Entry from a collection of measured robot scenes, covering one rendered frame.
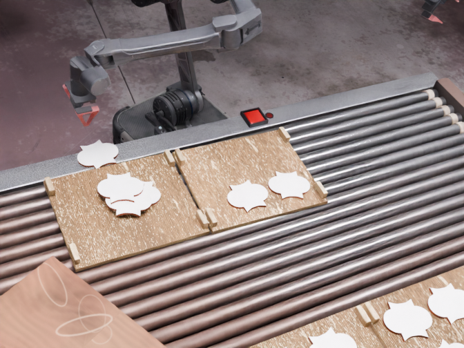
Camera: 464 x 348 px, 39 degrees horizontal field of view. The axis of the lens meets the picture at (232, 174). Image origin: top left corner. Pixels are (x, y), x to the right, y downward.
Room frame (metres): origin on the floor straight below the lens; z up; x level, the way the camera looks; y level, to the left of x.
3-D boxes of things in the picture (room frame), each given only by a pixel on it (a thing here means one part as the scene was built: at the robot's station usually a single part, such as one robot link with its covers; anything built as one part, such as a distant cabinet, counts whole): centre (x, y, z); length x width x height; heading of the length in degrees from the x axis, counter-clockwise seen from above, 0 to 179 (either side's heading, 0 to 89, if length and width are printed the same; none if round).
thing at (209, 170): (1.51, -0.06, 0.93); 0.41 x 0.35 x 0.02; 122
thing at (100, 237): (1.28, 0.30, 0.93); 0.41 x 0.35 x 0.02; 124
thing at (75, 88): (1.46, 0.49, 1.22); 0.10 x 0.07 x 0.07; 35
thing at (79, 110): (1.43, 0.47, 1.15); 0.07 x 0.07 x 0.09; 35
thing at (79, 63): (1.46, 0.48, 1.28); 0.07 x 0.06 x 0.07; 50
